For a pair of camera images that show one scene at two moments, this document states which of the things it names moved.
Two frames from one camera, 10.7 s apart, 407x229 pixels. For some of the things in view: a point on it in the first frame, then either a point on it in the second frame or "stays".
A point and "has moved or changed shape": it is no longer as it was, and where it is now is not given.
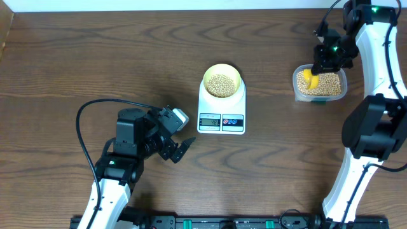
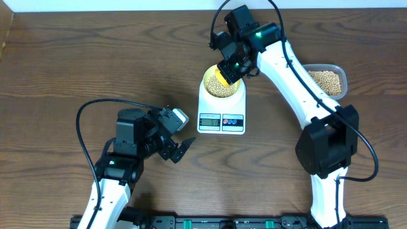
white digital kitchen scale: [222, 115] stays
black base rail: [292, 222] stays
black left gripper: [170, 147] stays
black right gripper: [321, 64] → [230, 76]
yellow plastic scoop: [311, 81] has moved or changed shape
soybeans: [329, 84] stays
